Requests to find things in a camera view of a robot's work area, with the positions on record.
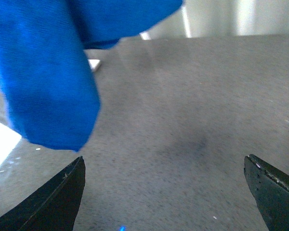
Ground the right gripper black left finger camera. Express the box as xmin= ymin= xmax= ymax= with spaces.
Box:
xmin=0 ymin=156 xmax=86 ymax=231

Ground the blue microfiber towel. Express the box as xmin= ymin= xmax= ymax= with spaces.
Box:
xmin=0 ymin=0 xmax=183 ymax=152

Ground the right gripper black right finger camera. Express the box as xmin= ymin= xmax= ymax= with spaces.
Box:
xmin=244 ymin=154 xmax=289 ymax=231

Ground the white rack with wooden rods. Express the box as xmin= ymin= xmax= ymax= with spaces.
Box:
xmin=88 ymin=59 xmax=101 ymax=72

